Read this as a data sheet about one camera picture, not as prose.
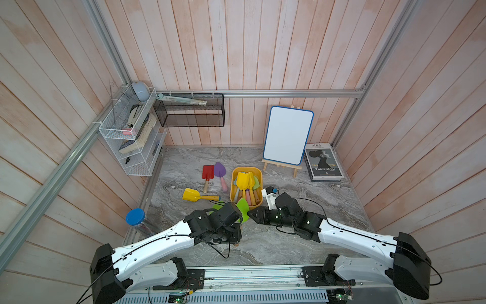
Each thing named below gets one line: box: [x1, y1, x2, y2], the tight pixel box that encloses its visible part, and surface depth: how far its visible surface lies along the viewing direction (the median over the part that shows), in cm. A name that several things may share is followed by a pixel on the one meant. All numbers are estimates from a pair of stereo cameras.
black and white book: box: [303, 143, 345, 182], surface depth 109 cm
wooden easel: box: [261, 158, 302, 178], surface depth 105 cm
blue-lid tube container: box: [125, 207, 157, 235], surface depth 72 cm
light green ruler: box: [156, 93, 208, 106], surface depth 93 cm
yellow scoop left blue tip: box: [182, 188, 221, 202], surface depth 99 cm
